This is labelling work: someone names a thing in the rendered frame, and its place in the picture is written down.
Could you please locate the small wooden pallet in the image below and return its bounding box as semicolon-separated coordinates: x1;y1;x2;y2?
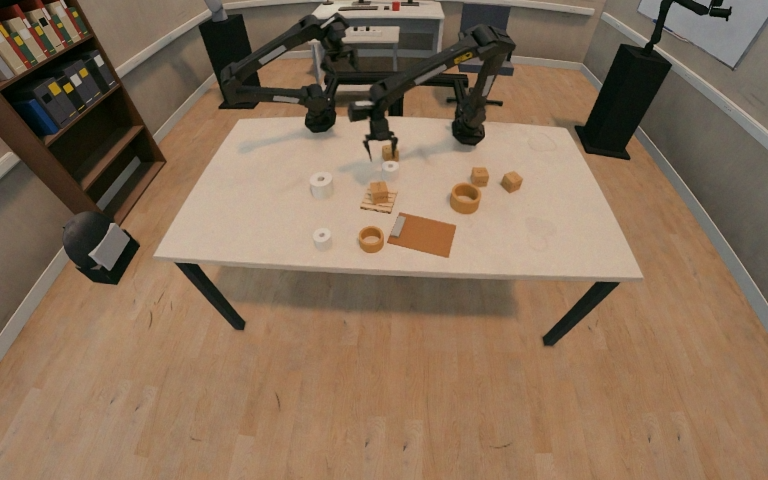
360;186;398;214

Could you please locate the brown cardboard carton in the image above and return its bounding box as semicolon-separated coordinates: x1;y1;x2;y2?
382;144;399;162
470;167;490;187
370;181;388;204
501;171;523;193

